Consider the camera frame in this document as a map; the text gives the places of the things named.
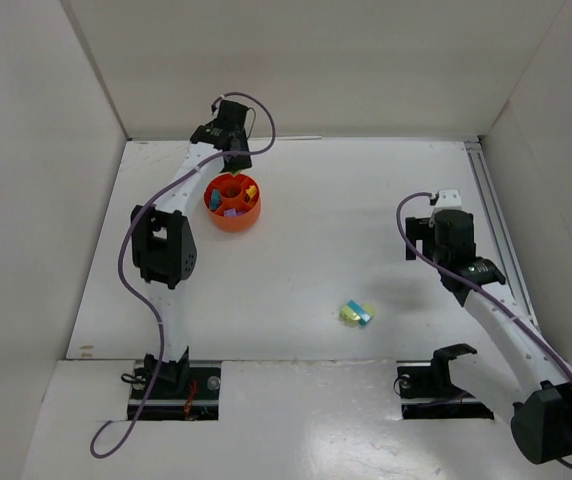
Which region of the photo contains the pale yellow lego brick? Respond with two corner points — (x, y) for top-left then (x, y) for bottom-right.
(339, 302), (375, 327)

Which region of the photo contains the blue lego brick in container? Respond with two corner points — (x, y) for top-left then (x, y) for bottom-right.
(209, 189), (222, 212)

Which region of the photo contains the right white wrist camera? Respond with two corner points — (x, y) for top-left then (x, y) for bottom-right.
(429, 189), (462, 226)

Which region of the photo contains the yellow curved lego brick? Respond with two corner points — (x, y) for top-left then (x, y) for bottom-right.
(245, 185), (258, 201)

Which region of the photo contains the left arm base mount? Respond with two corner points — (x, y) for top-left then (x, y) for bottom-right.
(120, 353), (222, 422)

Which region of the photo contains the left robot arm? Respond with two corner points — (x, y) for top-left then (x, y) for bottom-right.
(132, 100), (252, 392)

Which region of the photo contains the aluminium rail right side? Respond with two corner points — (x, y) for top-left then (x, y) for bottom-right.
(464, 140), (540, 330)

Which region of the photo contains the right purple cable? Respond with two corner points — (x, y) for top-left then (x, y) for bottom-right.
(396, 191), (572, 472)

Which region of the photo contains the turquoise lego brick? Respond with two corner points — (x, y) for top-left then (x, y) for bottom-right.
(345, 300), (373, 326)

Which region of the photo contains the orange round divided container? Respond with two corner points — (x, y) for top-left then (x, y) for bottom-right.
(203, 173), (262, 233)

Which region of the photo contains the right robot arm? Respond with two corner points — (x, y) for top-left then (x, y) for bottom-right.
(396, 208), (572, 470)

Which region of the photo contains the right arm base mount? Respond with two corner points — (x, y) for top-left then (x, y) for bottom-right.
(393, 344), (494, 420)

